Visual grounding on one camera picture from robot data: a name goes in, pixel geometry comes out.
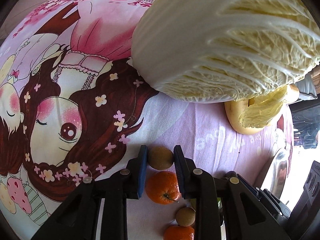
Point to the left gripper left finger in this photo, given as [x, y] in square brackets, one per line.
[97, 209]

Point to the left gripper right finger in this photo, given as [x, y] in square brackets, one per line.
[195, 183]

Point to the brown longan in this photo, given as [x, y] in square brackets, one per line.
[185, 216]
[160, 158]

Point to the orange tangerine with stem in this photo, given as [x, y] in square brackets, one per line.
[162, 188]

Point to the steel round tray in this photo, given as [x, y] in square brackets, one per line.
[276, 174]

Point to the bottom banana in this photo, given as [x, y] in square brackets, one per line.
[249, 116]

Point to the cartoon print tablecloth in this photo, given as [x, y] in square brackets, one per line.
[73, 108]

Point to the grey leather cushion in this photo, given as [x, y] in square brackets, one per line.
[307, 90]

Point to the napa cabbage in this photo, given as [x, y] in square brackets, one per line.
[224, 50]

